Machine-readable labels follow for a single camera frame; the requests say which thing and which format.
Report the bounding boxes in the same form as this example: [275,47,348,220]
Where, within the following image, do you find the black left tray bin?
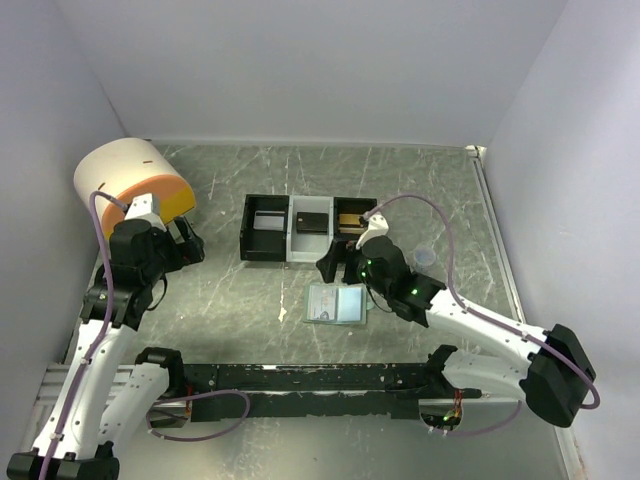
[239,194,289,262]

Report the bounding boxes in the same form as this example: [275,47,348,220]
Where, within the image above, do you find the small clear plastic cup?
[413,244,437,274]

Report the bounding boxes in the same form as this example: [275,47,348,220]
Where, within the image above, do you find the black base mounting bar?
[164,345,457,422]

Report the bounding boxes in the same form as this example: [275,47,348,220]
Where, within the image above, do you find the black right tray bin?
[332,197,378,241]

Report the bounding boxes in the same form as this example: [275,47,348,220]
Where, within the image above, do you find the round drawer cabinet white orange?
[73,138,196,237]

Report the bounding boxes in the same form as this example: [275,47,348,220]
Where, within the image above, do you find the aluminium right side rail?
[465,145,526,323]

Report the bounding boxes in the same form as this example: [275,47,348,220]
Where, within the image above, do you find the white middle tray bin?
[286,195,334,263]

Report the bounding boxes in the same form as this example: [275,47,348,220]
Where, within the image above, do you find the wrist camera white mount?
[356,213,389,250]
[124,193,165,230]

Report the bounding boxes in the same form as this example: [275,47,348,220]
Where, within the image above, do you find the black tray bin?
[239,194,289,262]
[332,197,378,241]

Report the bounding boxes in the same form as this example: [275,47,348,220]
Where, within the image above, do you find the white VIP credit card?
[307,285,343,322]

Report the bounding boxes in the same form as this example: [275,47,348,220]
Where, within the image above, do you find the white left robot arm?
[6,216,205,479]

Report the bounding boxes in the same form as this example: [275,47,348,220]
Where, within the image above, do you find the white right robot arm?
[316,236,596,428]

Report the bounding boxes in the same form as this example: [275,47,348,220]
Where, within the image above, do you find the black cards in middle bin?
[295,212,329,234]

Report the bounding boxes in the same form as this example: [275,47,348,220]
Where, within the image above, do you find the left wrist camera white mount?
[124,193,165,230]

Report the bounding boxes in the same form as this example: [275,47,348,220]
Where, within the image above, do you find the gold cards in right bin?
[338,213,368,235]

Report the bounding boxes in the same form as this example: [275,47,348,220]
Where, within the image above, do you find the green card holder wallet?
[303,284,367,325]

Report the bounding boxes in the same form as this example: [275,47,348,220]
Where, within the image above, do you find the silver cards in left bin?
[253,210,286,232]

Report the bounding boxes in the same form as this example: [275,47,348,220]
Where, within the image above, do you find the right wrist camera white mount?
[356,213,389,250]

